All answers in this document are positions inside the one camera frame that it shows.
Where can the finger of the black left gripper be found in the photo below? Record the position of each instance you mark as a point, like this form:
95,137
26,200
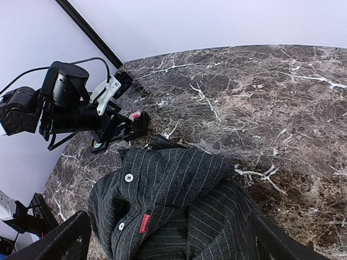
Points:
119,128
120,119

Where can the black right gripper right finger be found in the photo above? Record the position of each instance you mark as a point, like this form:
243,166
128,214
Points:
265,240

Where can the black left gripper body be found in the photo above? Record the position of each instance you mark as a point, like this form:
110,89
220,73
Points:
107,127

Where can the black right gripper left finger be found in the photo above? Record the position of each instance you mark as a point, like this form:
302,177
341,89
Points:
70,240

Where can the pink white beaded brooch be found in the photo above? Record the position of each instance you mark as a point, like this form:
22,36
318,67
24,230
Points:
135,116

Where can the orange green round brooch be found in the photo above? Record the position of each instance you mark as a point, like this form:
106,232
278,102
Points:
98,146

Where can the black pinstriped garment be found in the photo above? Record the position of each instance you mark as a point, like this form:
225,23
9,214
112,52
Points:
197,211

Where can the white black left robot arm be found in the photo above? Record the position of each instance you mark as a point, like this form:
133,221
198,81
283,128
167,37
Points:
63,107

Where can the black box left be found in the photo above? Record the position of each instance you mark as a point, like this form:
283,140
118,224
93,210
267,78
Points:
101,150

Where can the black box right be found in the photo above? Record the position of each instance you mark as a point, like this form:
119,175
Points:
140,128

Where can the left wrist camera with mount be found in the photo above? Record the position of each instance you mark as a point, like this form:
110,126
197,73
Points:
114,87

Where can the black front frame rail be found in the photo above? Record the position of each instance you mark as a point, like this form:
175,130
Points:
45,221

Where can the black left corner frame post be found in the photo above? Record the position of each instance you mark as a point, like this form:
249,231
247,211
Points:
89,32

